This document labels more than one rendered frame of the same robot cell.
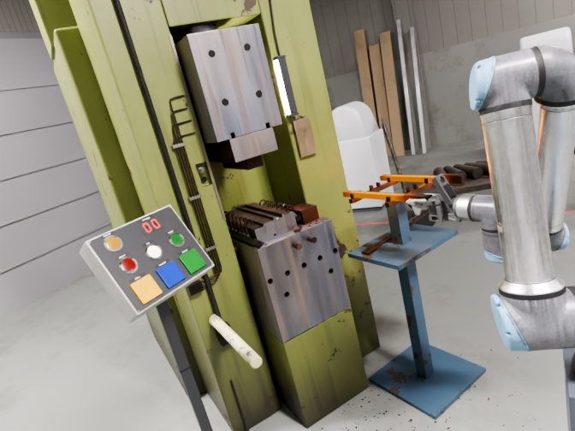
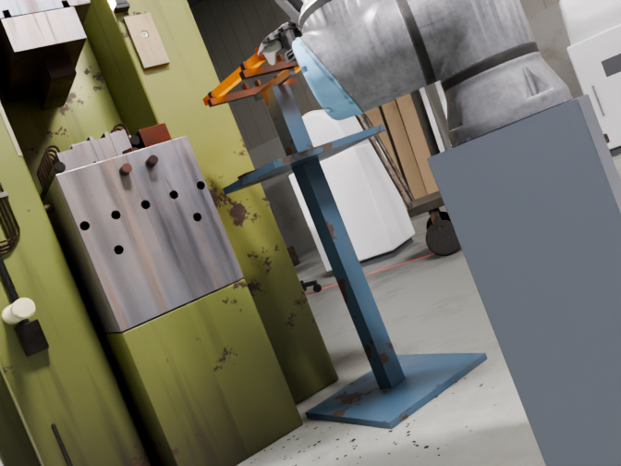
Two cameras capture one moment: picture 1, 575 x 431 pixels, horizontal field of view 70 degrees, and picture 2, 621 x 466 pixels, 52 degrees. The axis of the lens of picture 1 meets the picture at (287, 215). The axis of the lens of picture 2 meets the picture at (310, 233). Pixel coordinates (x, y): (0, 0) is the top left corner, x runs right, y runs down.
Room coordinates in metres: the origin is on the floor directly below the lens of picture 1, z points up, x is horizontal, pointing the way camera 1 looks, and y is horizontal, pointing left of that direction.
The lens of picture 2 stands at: (-0.10, -0.33, 0.60)
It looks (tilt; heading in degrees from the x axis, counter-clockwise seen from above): 3 degrees down; 357
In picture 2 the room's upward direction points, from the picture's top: 22 degrees counter-clockwise
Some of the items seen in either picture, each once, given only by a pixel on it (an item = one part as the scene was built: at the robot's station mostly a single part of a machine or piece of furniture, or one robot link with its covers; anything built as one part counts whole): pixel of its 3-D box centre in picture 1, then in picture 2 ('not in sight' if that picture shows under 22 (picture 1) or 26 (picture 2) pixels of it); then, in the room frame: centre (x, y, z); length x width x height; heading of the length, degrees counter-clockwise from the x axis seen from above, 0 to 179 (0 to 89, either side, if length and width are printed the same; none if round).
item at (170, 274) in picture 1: (170, 274); not in sight; (1.30, 0.43, 1.01); 0.07 x 0.05 x 0.07; 141
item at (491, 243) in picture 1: (501, 242); not in sight; (1.23, -0.66, 0.86); 0.12 x 0.09 x 0.12; 74
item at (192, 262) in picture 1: (192, 262); not in sight; (1.38, 0.36, 1.01); 0.07 x 0.05 x 0.07; 141
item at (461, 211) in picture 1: (468, 207); not in sight; (1.31, -0.60, 0.98); 0.10 x 0.05 x 0.09; 122
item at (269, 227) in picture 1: (255, 220); (83, 167); (1.89, 0.15, 0.96); 0.42 x 0.20 x 0.09; 26
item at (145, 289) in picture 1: (145, 289); not in sight; (1.22, 0.49, 1.01); 0.07 x 0.05 x 0.07; 141
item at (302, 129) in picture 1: (304, 137); (146, 41); (1.96, -0.17, 1.27); 0.09 x 0.02 x 0.17; 116
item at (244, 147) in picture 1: (234, 145); (38, 57); (1.89, 0.15, 1.32); 0.42 x 0.20 x 0.10; 26
